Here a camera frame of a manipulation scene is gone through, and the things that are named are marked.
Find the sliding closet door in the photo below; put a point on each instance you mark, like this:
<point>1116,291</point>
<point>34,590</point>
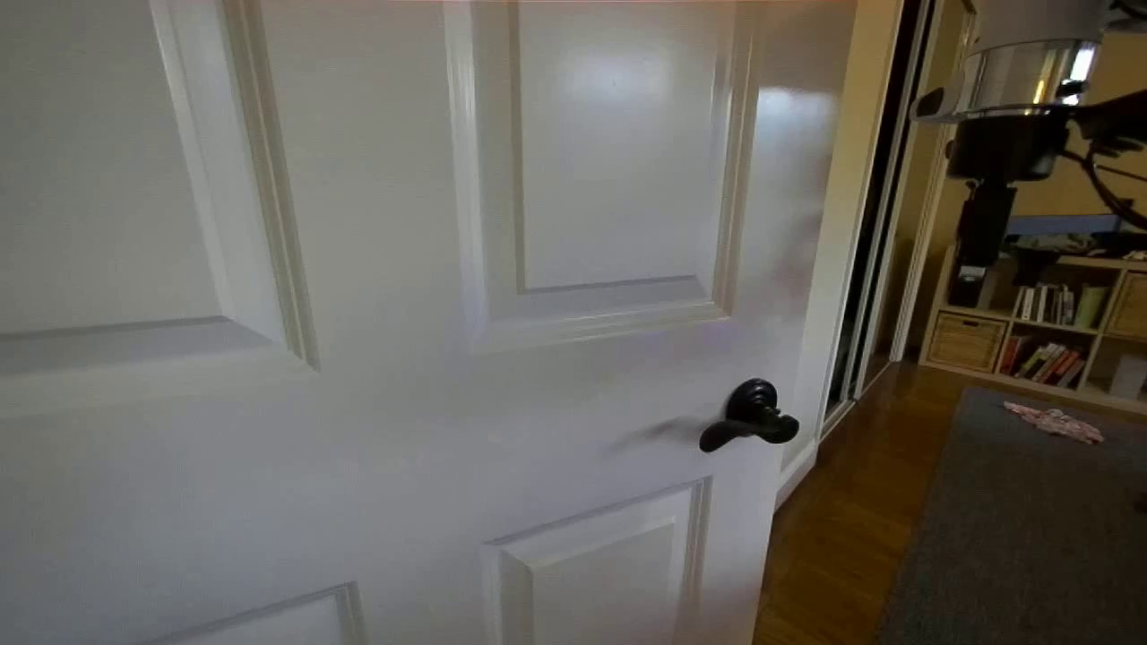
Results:
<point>887,51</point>

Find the woven storage basket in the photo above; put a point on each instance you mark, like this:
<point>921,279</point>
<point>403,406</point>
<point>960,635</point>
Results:
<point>966,340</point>

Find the black door lever handle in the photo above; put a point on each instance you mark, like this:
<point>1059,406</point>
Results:
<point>749,410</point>

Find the grey carpet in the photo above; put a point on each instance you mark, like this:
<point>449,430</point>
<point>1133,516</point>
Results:
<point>1028,539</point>

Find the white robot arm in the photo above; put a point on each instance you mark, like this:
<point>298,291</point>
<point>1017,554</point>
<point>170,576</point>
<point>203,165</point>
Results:
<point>1028,56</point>

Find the pink cloth on carpet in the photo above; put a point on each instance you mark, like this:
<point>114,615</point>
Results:
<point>1056,424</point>

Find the white panel door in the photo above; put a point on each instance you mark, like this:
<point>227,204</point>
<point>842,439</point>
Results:
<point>400,319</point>

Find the black camera on tripod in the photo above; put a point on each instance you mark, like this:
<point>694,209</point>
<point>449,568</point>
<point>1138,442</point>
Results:
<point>994,156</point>

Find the wooden bookshelf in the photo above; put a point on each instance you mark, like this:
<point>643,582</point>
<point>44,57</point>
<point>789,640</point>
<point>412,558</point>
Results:
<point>1073,327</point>

